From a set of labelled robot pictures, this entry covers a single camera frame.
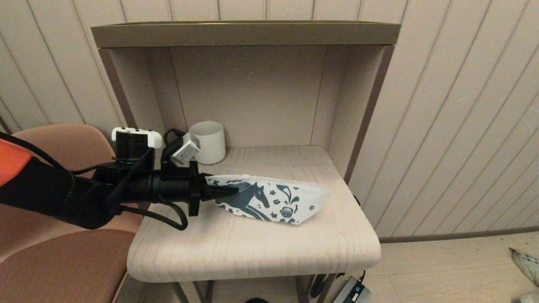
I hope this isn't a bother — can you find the white horse-print zip pouch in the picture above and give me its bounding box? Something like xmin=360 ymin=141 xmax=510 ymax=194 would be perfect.
xmin=205 ymin=174 xmax=330 ymax=226

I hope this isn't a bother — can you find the white ceramic mug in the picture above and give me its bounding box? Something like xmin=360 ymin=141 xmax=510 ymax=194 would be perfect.
xmin=189 ymin=121 xmax=227 ymax=165

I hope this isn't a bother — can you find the light wood desk with hutch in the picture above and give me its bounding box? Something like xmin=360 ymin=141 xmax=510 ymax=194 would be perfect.
xmin=91 ymin=21 xmax=401 ymax=303

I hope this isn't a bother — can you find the pink upholstered chair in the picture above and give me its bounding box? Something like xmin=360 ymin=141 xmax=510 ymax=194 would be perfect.
xmin=0 ymin=123 xmax=146 ymax=303

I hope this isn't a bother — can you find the grey power adapter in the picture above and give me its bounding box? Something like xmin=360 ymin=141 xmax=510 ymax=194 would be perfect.
xmin=333 ymin=275 xmax=372 ymax=303

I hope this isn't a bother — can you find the patterned fabric item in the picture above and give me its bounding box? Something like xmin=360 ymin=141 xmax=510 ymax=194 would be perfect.
xmin=509 ymin=247 xmax=539 ymax=288

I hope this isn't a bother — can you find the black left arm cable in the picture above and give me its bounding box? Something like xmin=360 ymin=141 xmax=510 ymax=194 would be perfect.
xmin=114 ymin=128 xmax=189 ymax=231

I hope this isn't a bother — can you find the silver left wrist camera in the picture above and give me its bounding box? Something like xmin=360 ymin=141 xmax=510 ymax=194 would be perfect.
xmin=170 ymin=132 xmax=201 ymax=166

